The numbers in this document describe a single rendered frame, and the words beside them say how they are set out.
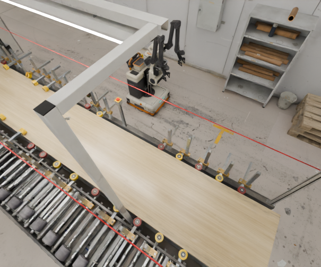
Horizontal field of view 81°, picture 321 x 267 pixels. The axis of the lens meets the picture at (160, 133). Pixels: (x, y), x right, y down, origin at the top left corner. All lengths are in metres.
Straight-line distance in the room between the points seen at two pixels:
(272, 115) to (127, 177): 3.15
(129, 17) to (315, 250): 3.35
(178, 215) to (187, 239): 0.22
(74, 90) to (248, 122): 3.59
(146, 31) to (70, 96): 0.45
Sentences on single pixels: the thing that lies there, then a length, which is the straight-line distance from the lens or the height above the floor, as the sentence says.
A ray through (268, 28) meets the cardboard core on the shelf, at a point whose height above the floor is 1.32.
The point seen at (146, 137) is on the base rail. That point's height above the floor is 0.70.
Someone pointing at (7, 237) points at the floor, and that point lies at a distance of 3.58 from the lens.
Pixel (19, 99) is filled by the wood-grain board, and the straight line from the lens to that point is 3.50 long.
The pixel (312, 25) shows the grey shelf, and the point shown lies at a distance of 3.67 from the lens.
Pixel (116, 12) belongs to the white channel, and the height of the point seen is 2.46.
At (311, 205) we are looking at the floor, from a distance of 3.67.
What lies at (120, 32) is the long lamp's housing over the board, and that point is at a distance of 1.15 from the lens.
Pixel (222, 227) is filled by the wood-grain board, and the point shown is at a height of 0.90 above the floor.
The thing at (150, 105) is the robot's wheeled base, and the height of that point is 0.28.
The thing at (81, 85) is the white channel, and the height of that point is 2.46.
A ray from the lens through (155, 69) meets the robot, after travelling 3.13.
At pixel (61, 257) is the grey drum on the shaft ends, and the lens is 2.24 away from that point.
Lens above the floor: 2.89
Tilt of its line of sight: 56 degrees down
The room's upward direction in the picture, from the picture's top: 1 degrees counter-clockwise
